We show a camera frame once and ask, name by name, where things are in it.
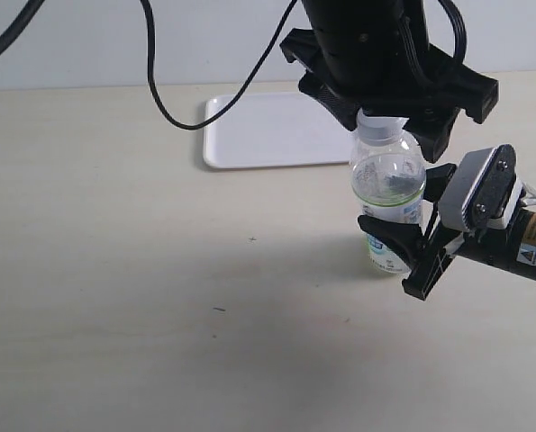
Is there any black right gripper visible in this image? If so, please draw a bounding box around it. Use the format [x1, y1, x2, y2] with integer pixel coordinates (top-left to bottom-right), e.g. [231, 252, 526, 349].
[358, 163, 466, 301]

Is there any white plastic tray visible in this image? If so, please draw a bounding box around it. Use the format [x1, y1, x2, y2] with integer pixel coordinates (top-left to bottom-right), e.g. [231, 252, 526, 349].
[203, 92, 352, 169]

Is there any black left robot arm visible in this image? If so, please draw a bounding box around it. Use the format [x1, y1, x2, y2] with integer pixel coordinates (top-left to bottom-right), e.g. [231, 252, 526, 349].
[280, 1, 499, 163]

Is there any white bottle cap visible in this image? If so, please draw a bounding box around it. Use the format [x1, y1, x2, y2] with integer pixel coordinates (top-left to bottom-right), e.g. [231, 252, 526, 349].
[356, 109, 408, 142]

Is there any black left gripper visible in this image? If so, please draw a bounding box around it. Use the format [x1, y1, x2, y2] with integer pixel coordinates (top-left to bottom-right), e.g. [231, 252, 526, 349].
[280, 29, 498, 163]

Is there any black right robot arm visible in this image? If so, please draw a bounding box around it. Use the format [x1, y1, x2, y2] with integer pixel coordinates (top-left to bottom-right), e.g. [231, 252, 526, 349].
[358, 164, 536, 301]

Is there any clear plastic drink bottle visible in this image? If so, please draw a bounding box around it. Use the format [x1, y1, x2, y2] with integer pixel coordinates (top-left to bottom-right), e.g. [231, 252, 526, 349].
[350, 130, 428, 276]

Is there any thick black cable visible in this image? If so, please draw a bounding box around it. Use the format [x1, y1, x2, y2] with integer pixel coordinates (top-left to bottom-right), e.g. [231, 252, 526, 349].
[0, 0, 43, 73]

